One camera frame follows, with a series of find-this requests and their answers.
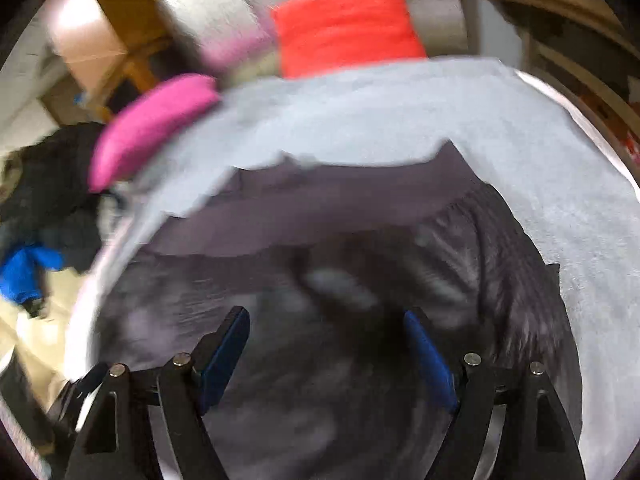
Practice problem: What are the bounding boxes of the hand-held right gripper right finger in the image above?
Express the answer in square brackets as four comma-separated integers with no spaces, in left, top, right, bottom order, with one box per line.
[404,307,586,480]

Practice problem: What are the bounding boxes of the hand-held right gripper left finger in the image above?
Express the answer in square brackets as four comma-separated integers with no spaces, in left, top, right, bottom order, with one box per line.
[62,306,251,480]

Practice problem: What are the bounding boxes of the dark quilted zip jacket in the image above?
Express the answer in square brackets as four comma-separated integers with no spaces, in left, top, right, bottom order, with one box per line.
[90,140,586,480]

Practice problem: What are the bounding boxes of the pile of dark clothes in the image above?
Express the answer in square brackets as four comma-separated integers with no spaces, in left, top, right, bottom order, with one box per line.
[0,122,108,271]

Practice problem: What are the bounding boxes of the beige sofa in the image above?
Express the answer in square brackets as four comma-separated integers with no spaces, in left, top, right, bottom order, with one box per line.
[0,270,96,386]

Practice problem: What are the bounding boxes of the bright blue garment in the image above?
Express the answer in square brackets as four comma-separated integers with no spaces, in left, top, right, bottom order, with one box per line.
[0,245,66,308]

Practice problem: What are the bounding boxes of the pink pillow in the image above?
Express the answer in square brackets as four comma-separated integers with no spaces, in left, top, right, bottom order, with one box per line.
[87,74,221,193]

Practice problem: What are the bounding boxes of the grey blanket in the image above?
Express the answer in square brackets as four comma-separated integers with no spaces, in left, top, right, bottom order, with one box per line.
[65,57,640,480]

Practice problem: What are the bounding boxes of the silver insulation mat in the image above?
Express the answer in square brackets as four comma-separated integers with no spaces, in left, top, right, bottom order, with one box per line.
[155,0,466,81]

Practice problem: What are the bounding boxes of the red pillow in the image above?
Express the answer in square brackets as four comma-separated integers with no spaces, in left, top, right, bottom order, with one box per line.
[270,0,428,79]

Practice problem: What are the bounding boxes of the wooden cabinet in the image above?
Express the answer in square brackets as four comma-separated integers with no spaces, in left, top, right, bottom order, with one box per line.
[47,0,176,121]

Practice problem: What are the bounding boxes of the wooden table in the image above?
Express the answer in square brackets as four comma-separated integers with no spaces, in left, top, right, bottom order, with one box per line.
[460,0,640,161]

